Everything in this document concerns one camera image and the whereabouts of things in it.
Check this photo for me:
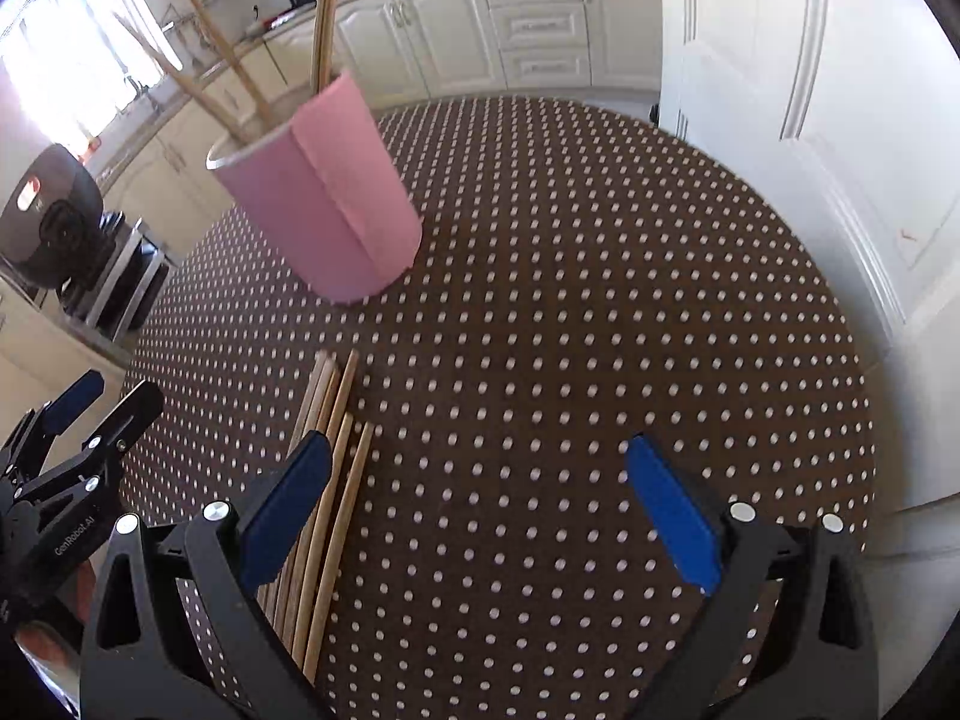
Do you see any kitchen window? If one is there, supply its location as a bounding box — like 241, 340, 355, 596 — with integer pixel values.
2, 0, 182, 154

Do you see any metal storage rack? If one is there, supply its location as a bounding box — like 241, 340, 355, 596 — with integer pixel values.
57, 211, 181, 346

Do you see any black rice cooker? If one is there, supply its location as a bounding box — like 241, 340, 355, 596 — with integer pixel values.
2, 143, 109, 289

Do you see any pink cylindrical holder cup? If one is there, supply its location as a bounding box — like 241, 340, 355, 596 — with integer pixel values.
206, 73, 423, 304

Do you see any brown polka dot tablecloth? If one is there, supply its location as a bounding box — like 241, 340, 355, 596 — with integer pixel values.
124, 96, 875, 718

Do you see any white door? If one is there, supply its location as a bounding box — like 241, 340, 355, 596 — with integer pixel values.
661, 0, 958, 511

